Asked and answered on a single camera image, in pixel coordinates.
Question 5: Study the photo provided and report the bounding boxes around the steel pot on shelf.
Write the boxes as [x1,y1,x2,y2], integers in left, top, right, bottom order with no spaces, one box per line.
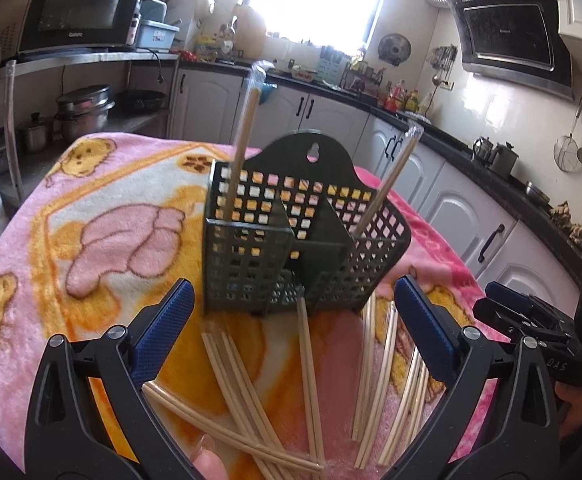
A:
[56,84,115,143]

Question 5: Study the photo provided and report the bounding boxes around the dark green utensil basket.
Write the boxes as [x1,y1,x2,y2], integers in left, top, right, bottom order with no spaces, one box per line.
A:
[202,130,411,316]

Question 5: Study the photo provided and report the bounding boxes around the pink cartoon blanket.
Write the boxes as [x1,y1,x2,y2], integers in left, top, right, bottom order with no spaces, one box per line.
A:
[0,133,484,479]

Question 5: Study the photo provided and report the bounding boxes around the person's left hand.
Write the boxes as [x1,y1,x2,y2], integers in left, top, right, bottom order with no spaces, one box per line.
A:
[190,434,228,480]

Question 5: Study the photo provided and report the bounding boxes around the chopsticks pair leaning on basket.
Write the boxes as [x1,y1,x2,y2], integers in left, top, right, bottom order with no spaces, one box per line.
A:
[297,298,326,466]

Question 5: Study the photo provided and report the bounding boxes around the blue plastic bin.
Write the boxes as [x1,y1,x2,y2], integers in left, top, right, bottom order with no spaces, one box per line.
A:
[134,20,179,51]

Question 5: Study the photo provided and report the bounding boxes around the wrapped chopsticks pair long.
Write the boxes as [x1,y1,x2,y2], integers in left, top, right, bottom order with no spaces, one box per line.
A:
[352,295,398,470]

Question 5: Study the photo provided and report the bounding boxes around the black kettle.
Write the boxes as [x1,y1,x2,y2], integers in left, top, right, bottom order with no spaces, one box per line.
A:
[489,142,519,179]

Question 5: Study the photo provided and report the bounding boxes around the white kitchen cabinets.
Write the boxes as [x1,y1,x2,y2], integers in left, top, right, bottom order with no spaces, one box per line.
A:
[169,63,582,314]

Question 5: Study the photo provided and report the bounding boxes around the black microwave oven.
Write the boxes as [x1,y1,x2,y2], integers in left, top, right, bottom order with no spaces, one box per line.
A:
[18,0,140,53]

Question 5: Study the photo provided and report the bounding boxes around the hanging strainer ladle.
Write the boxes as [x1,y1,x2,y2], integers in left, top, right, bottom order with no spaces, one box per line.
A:
[554,93,582,172]

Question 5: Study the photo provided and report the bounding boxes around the metal shelf rack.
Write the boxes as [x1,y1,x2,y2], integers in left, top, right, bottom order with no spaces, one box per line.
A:
[0,50,179,211]

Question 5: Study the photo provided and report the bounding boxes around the bare chopsticks left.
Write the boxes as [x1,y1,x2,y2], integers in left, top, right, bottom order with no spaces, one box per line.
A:
[142,332,323,479]

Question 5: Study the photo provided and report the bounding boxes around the black range hood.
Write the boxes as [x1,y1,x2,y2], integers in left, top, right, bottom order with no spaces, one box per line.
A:
[445,0,573,101]

